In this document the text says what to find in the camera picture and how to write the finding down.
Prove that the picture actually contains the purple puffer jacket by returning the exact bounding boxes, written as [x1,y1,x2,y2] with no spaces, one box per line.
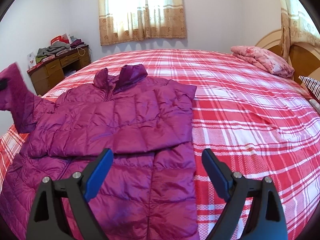
[1,64,199,239]

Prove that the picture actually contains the grey clothes pile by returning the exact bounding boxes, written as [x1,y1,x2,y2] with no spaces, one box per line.
[37,41,71,57]

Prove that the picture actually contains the purple folded clothes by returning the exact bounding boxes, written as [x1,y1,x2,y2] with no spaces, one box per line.
[70,39,85,49]

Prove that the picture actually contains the white card on desk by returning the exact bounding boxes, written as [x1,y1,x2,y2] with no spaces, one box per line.
[27,52,36,69]

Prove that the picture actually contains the wooden desk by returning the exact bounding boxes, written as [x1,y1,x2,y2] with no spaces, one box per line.
[27,44,91,95]

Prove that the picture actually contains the red box on desk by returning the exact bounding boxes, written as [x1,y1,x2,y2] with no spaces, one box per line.
[50,34,69,45]

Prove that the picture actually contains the red plaid bed sheet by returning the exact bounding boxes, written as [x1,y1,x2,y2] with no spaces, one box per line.
[1,49,319,239]

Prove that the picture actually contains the striped black white cloth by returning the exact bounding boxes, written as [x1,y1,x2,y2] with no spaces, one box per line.
[299,76,320,101]

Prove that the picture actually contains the beige window curtain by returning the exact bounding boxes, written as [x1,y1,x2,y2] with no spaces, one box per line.
[99,0,187,46]

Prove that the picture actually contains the pink floral pillow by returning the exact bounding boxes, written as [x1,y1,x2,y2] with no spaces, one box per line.
[231,46,295,79]

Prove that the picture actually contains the wooden headboard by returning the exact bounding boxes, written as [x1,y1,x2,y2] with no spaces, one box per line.
[256,29,320,84]

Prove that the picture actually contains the beige side curtain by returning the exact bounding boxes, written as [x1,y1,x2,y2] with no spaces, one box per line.
[280,0,319,60]

